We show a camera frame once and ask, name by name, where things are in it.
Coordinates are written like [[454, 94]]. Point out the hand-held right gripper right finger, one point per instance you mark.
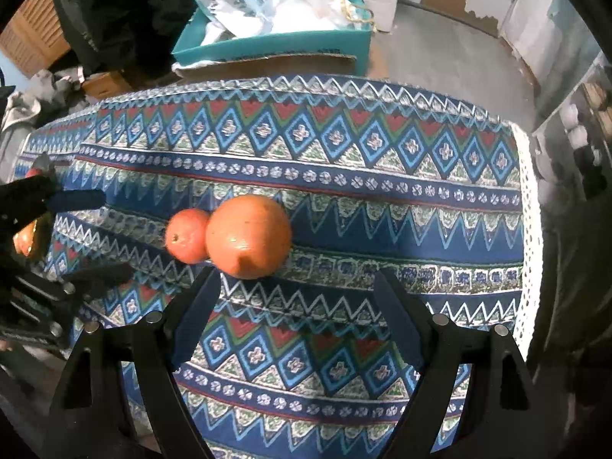
[[401, 327]]

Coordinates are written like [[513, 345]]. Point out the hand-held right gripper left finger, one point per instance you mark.
[[196, 318]]

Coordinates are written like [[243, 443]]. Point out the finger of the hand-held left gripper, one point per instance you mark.
[[103, 275], [76, 200]]

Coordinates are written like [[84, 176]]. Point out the dark glass bowl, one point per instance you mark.
[[40, 236]]

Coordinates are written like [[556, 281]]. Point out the small red apple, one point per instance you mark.
[[32, 172]]

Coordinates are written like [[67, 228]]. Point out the small orange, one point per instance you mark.
[[187, 235]]

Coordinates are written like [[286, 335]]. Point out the large orange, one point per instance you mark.
[[248, 236]]

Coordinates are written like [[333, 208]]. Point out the grey clothes pile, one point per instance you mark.
[[28, 100]]

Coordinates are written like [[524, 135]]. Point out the small wooden box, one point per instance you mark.
[[106, 85]]

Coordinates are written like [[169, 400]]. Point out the blue patterned tablecloth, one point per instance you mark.
[[334, 229]]

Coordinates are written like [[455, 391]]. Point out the wooden louvre door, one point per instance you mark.
[[33, 33]]

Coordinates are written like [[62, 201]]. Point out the black jacket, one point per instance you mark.
[[119, 19]]

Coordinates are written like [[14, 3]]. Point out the brown cardboard box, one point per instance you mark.
[[267, 67]]

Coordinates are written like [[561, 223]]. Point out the teal cardboard box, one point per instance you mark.
[[267, 48]]

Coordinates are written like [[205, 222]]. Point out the white cup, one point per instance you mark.
[[579, 137], [570, 114]]

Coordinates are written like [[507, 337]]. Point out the metal shelf rack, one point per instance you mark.
[[583, 105]]

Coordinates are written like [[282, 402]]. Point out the white plastic bag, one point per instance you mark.
[[296, 9]]

